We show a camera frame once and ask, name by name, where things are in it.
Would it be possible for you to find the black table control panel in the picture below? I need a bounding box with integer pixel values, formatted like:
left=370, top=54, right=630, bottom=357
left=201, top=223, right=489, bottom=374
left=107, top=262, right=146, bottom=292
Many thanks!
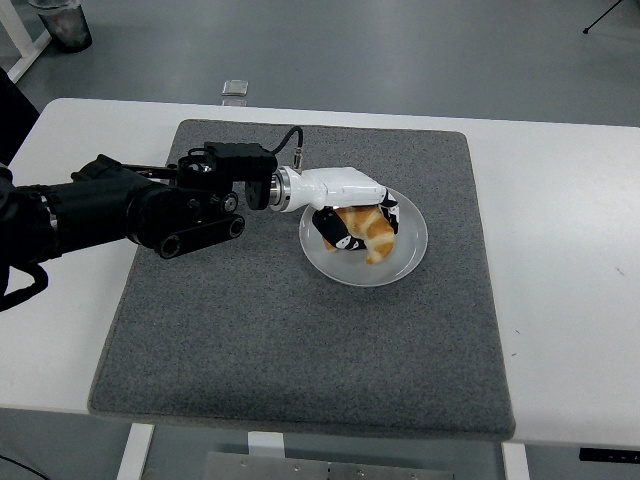
left=578, top=448, right=640, bottom=462

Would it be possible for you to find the golden croissant bread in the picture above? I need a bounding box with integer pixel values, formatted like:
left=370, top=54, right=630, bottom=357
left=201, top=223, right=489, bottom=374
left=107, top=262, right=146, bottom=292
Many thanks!
left=322, top=204, right=396, bottom=265

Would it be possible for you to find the thin black floor cable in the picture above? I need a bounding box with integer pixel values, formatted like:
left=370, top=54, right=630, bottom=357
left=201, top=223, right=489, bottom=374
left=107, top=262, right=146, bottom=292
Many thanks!
left=0, top=453, right=46, bottom=480

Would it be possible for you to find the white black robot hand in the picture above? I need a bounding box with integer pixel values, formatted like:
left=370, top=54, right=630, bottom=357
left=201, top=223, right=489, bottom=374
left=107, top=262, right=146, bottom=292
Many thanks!
left=288, top=165, right=401, bottom=254

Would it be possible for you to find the white table frame leg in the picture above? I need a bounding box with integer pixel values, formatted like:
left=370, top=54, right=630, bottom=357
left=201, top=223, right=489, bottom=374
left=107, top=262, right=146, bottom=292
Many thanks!
left=0, top=0, right=54, bottom=86

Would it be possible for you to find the black waste bin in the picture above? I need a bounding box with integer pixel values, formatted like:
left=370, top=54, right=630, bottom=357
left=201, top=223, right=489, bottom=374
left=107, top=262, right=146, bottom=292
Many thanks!
left=28, top=0, right=94, bottom=54

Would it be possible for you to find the white table bracket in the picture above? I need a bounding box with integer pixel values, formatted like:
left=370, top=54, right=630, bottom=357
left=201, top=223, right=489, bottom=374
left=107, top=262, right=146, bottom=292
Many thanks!
left=247, top=430, right=286, bottom=459

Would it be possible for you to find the grey metal plate with screws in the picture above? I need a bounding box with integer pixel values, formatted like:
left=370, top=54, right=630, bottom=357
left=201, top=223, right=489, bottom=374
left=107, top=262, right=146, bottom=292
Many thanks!
left=203, top=451, right=455, bottom=480

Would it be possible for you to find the black tripod leg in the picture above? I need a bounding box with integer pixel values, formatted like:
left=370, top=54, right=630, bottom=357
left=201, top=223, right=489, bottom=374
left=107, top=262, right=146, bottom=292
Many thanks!
left=582, top=0, right=640, bottom=35

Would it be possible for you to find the grey felt mat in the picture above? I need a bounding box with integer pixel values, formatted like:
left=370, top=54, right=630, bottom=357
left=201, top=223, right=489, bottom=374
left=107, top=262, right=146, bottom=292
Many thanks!
left=87, top=118, right=517, bottom=442

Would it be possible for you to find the pale grey round plate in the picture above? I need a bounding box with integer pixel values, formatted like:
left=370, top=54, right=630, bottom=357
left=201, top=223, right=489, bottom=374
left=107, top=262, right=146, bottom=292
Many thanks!
left=298, top=185, right=430, bottom=288

